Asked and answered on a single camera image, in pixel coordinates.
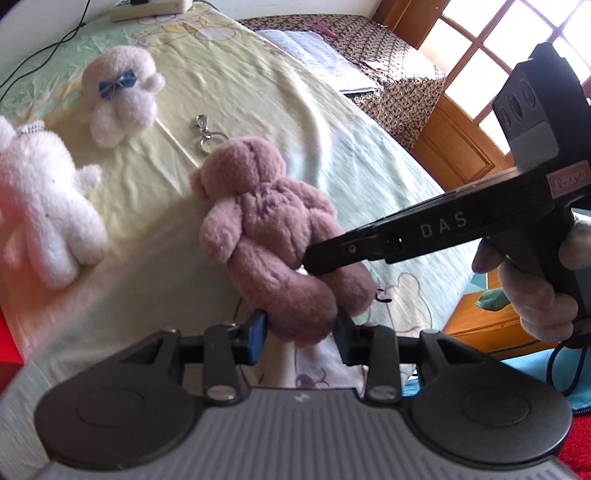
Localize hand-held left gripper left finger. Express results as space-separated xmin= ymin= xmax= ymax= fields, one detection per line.
xmin=99 ymin=310 xmax=270 ymax=407

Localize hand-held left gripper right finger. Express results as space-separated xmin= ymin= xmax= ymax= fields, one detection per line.
xmin=333 ymin=316 xmax=484 ymax=402

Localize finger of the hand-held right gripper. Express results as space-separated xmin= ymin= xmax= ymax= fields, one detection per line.
xmin=301 ymin=220 xmax=387 ymax=278

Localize brown bear plush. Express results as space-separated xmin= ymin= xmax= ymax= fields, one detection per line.
xmin=190 ymin=136 xmax=377 ymax=349

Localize white rabbit plush pink nose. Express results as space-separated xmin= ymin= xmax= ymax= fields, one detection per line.
xmin=0 ymin=115 xmax=109 ymax=291

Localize white rabbit plush blue bow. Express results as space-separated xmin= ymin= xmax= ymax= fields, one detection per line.
xmin=81 ymin=45 xmax=166 ymax=149

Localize desktop with cartoon print cloth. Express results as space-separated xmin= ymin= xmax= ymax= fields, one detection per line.
xmin=0 ymin=0 xmax=476 ymax=444

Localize person's right hand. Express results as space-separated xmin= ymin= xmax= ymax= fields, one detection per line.
xmin=472 ymin=237 xmax=578 ymax=344

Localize small green item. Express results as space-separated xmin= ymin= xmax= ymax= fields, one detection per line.
xmin=475 ymin=291 xmax=511 ymax=312

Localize wooden door with glass panes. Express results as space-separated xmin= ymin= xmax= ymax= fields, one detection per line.
xmin=411 ymin=0 xmax=591 ymax=195

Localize wooden nightstand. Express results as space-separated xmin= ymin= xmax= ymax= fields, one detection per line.
xmin=442 ymin=277 xmax=555 ymax=361

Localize brown floral cloth covered furniture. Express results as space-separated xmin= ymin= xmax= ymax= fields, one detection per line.
xmin=238 ymin=14 xmax=448 ymax=152

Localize teal mat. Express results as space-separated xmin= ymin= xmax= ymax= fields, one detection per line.
xmin=402 ymin=351 xmax=591 ymax=407

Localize red cloth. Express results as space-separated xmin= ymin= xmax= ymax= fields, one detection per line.
xmin=556 ymin=401 xmax=591 ymax=480

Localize white power strip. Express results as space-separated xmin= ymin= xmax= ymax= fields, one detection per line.
xmin=110 ymin=0 xmax=194 ymax=22

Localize black wrist strap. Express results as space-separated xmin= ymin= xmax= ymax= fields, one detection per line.
xmin=546 ymin=335 xmax=583 ymax=398

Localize metal keychain clasp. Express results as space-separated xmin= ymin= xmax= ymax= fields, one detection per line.
xmin=191 ymin=114 xmax=228 ymax=155

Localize black charging cable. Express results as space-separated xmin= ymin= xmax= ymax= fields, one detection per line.
xmin=0 ymin=0 xmax=90 ymax=104

